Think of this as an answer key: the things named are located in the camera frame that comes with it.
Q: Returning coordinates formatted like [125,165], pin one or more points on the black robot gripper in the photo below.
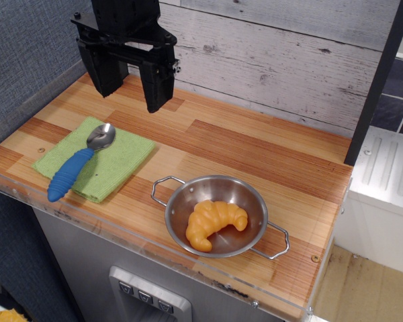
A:
[120,32]

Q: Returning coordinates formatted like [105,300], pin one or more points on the green folded cloth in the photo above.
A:
[107,170]

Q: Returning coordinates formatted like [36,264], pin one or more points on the steel two-handled bowl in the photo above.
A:
[179,198]

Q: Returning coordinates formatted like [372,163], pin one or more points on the black right frame post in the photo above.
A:
[383,69]

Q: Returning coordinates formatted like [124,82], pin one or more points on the white ribbed side cabinet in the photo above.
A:
[371,219]

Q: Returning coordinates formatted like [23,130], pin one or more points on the orange plastic croissant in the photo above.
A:
[209,217]

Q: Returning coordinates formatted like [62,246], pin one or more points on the silver button control panel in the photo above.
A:
[141,300]

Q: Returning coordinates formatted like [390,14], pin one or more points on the yellow toy at corner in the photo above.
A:
[11,316]

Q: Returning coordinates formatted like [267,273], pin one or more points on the grey toy kitchen cabinet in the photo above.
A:
[85,259]

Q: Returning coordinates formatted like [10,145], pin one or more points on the blue handled metal spoon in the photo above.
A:
[101,137]

